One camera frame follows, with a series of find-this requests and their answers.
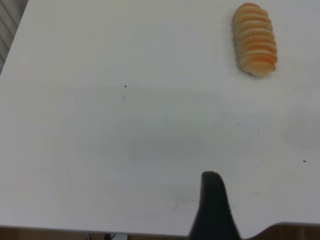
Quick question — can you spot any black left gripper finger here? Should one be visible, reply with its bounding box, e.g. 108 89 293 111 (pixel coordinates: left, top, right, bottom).
188 171 241 240

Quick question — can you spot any ridged orange bread roll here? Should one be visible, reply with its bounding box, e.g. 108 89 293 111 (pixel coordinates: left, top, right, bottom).
231 2 278 77

